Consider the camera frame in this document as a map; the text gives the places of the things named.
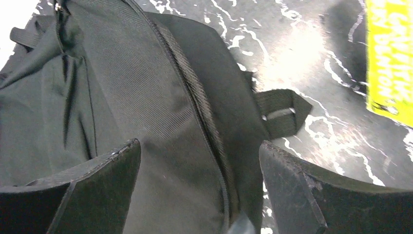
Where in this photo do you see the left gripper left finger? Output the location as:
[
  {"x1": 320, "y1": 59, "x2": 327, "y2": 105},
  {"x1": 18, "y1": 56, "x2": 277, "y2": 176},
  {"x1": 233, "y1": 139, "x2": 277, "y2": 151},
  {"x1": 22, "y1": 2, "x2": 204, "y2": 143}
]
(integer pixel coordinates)
[{"x1": 0, "y1": 139, "x2": 141, "y2": 234}]

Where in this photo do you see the green treehouse book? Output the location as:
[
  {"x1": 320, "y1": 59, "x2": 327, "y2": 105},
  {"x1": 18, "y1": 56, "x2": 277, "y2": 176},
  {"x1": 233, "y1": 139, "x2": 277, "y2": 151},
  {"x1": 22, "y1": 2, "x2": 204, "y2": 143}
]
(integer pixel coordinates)
[{"x1": 366, "y1": 0, "x2": 413, "y2": 127}]

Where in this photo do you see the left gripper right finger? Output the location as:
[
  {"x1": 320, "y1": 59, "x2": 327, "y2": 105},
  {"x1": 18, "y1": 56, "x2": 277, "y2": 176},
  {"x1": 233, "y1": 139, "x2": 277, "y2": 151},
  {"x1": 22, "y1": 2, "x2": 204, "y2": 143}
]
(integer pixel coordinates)
[{"x1": 259, "y1": 141, "x2": 413, "y2": 234}]

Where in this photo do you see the pink-framed whiteboard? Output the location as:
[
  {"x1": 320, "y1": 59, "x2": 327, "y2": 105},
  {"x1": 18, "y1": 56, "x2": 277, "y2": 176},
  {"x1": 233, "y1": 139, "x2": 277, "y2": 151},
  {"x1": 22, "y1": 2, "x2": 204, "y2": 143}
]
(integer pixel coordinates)
[{"x1": 0, "y1": 0, "x2": 39, "y2": 69}]

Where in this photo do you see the black student backpack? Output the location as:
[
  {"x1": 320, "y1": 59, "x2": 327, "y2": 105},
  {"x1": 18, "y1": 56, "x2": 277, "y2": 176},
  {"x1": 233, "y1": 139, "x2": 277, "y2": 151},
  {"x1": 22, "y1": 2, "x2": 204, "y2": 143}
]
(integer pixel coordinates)
[{"x1": 0, "y1": 0, "x2": 312, "y2": 234}]

